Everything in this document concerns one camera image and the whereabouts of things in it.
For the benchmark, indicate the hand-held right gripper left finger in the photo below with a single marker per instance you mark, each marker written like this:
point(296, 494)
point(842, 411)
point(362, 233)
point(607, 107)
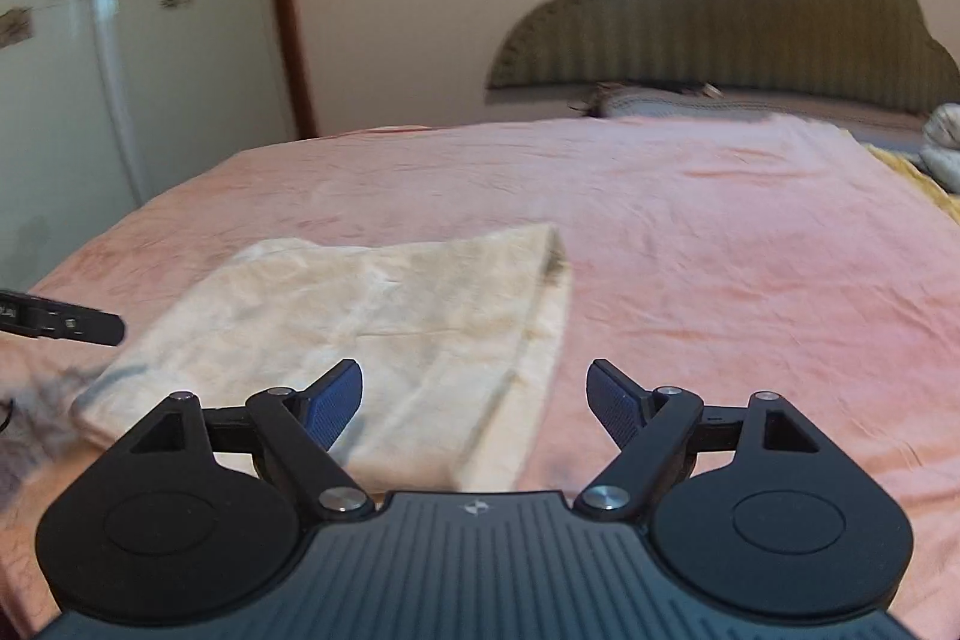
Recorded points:
point(337, 406)

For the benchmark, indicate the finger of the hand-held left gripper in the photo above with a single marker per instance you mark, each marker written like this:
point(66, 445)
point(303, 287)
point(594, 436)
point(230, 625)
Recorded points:
point(75, 325)

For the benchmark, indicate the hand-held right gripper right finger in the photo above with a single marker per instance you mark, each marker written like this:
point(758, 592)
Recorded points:
point(616, 406)

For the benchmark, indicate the white fluffy blanket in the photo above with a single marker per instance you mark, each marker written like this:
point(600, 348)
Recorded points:
point(390, 340)

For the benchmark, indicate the grey fuzzy cloth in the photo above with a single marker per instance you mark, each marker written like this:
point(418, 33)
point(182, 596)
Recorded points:
point(34, 430)

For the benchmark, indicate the pink blanket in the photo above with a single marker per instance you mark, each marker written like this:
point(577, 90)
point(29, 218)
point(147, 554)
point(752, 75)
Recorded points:
point(712, 250)

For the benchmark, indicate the white patterned wardrobe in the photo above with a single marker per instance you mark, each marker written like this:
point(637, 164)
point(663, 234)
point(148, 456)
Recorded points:
point(135, 48)

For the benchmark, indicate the grey striped pillow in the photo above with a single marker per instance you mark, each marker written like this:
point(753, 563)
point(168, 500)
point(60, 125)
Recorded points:
point(750, 102)

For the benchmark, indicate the yellow cloth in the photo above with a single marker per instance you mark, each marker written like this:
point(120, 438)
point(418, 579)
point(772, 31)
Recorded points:
point(911, 171)

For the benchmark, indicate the green striped headboard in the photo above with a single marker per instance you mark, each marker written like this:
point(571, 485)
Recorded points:
point(735, 10)

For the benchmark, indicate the folded white printed quilt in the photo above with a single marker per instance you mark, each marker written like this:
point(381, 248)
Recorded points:
point(943, 149)

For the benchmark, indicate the brown door frame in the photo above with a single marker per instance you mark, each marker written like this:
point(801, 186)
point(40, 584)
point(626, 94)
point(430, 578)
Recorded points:
point(294, 10)

